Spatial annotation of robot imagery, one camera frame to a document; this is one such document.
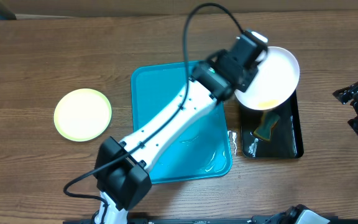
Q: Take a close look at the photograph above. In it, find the white plate top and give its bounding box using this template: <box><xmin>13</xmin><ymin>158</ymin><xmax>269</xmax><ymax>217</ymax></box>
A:
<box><xmin>235</xmin><ymin>47</ymin><xmax>300</xmax><ymax>111</ymax></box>

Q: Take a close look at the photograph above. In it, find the yellow green sponge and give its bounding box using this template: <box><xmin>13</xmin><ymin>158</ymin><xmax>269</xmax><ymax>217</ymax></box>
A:
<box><xmin>253</xmin><ymin>111</ymin><xmax>280</xmax><ymax>142</ymax></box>

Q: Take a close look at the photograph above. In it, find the yellow plate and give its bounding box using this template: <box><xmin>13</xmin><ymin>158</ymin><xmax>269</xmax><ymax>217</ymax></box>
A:
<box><xmin>53</xmin><ymin>88</ymin><xmax>112</xmax><ymax>142</ymax></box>

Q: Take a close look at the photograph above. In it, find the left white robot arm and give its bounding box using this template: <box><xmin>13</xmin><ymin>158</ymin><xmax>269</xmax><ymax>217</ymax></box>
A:
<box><xmin>93</xmin><ymin>49</ymin><xmax>268</xmax><ymax>223</ymax></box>

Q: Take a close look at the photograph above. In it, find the black water tray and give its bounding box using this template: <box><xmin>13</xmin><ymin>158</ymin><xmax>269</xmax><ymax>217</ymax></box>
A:
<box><xmin>239</xmin><ymin>92</ymin><xmax>304</xmax><ymax>159</ymax></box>

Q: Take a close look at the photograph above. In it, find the teal plastic tray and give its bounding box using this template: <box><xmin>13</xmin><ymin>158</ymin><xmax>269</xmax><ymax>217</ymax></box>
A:
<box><xmin>131</xmin><ymin>62</ymin><xmax>232</xmax><ymax>184</ymax></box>

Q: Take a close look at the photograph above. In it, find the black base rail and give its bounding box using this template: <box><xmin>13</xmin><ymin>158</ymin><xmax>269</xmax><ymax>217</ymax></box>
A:
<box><xmin>62</xmin><ymin>213</ymin><xmax>358</xmax><ymax>224</ymax></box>

